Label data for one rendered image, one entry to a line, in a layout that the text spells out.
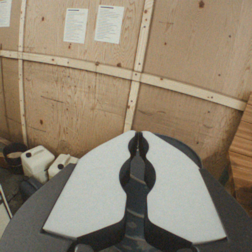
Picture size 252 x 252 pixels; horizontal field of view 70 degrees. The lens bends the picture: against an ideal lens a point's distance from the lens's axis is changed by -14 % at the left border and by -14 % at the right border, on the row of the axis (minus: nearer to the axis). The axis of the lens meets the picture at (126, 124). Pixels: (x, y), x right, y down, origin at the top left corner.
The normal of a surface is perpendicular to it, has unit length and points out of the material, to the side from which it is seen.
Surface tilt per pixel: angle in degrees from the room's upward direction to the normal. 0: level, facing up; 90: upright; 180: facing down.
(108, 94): 90
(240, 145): 90
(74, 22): 90
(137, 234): 90
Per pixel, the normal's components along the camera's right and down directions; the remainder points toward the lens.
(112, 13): -0.30, 0.41
